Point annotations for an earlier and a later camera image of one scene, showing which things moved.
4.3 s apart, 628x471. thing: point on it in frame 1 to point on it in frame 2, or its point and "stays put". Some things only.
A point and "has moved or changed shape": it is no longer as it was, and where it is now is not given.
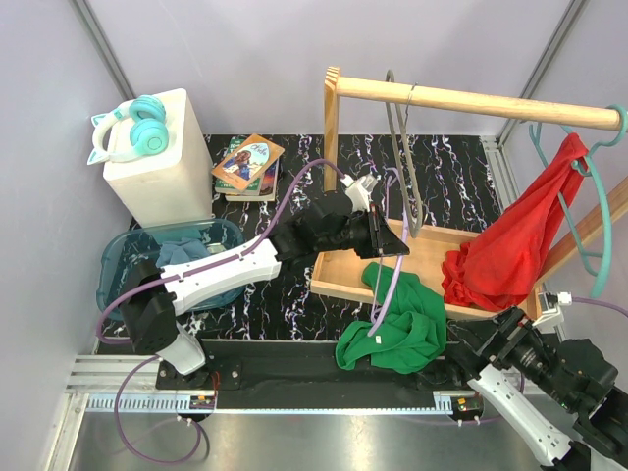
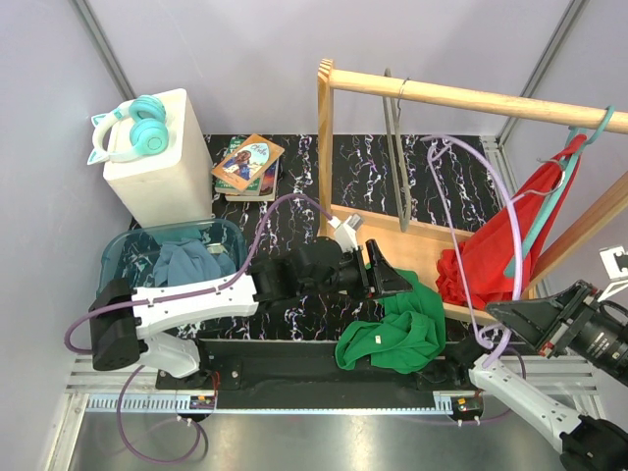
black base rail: (263, 374) stays put
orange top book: (244, 166) stays put
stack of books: (263, 189) stays put
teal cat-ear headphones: (147, 126) stays put
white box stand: (173, 186) stays put
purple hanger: (387, 307) to (432, 163)
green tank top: (411, 332) stays put
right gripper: (504, 334) to (533, 319)
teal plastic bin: (166, 245) stays put
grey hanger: (404, 160) has moved or changed shape
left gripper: (375, 224) to (385, 279)
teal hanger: (586, 159) to (574, 144)
